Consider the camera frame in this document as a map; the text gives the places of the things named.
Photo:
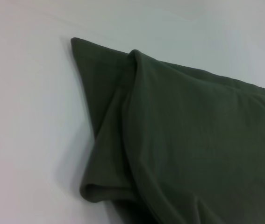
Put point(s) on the dark green shirt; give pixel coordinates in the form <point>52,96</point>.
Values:
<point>181,140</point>

